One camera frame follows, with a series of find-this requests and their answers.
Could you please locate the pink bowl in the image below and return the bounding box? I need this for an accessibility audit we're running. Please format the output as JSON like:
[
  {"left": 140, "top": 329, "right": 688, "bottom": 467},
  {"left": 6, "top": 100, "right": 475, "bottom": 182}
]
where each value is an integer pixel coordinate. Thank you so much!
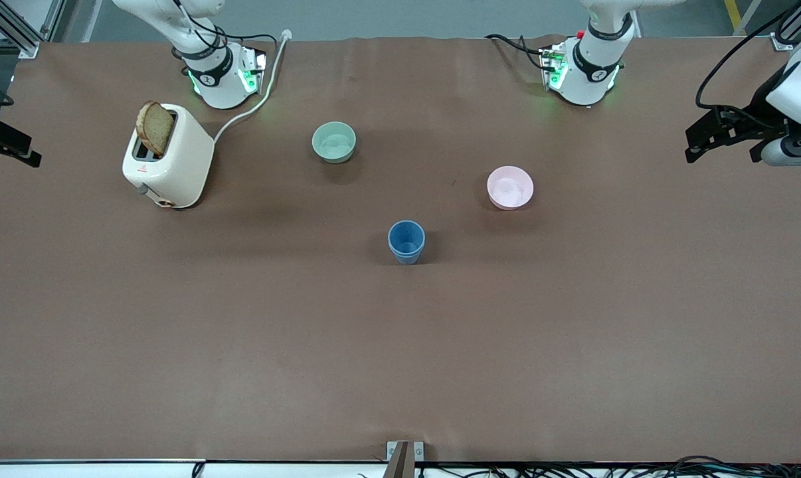
[{"left": 487, "top": 166, "right": 534, "bottom": 210}]

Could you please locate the brown toast slice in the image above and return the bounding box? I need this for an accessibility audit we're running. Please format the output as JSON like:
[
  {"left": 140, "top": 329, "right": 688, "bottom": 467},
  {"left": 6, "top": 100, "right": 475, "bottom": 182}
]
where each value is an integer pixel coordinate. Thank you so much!
[{"left": 136, "top": 100, "right": 175, "bottom": 157}]

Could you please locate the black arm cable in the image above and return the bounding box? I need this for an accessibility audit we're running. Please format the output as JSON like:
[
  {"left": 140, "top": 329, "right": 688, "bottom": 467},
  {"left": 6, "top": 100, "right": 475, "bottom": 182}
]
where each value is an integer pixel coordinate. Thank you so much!
[{"left": 695, "top": 0, "right": 801, "bottom": 110}]

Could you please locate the white toaster power cable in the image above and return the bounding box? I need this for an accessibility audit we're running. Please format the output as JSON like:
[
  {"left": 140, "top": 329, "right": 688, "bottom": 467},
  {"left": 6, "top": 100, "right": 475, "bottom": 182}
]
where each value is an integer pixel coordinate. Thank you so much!
[{"left": 213, "top": 29, "right": 292, "bottom": 144}]

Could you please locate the aluminium frame profile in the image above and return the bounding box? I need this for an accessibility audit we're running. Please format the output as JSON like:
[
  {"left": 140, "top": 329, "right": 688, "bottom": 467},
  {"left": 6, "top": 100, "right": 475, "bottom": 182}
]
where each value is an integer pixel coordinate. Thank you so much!
[
  {"left": 771, "top": 0, "right": 801, "bottom": 52},
  {"left": 0, "top": 0, "right": 66, "bottom": 59}
]

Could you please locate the brown table cover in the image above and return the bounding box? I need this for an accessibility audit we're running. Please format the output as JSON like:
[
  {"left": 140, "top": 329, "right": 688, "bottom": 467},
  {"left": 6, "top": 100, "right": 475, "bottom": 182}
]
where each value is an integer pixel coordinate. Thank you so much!
[{"left": 0, "top": 36, "right": 801, "bottom": 464}]

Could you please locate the cream white toaster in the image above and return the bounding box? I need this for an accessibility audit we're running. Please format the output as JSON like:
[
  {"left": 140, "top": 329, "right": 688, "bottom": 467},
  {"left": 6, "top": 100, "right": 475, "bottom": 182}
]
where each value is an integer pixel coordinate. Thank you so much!
[{"left": 122, "top": 103, "right": 215, "bottom": 209}]

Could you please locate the mint green bowl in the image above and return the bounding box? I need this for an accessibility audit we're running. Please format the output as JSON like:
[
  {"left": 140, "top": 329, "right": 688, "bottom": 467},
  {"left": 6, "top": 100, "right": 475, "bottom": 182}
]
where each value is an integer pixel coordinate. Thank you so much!
[{"left": 311, "top": 121, "right": 357, "bottom": 164}]

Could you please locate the black base cable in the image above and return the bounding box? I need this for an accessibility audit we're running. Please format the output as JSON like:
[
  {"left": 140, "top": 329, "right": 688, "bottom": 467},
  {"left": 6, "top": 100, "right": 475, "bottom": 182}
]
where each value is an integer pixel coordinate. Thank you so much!
[
  {"left": 485, "top": 33, "right": 549, "bottom": 71},
  {"left": 171, "top": 32, "right": 279, "bottom": 62}
]

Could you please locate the grey metal camera bracket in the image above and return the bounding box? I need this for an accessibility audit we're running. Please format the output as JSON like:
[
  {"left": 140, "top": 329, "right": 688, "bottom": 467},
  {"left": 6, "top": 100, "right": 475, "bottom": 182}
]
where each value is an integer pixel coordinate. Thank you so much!
[{"left": 386, "top": 441, "right": 425, "bottom": 478}]

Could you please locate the black cable bundle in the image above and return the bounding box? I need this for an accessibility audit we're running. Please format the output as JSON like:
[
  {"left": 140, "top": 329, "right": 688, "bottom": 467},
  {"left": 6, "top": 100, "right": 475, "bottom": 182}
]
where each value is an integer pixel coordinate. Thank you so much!
[{"left": 414, "top": 455, "right": 801, "bottom": 478}]

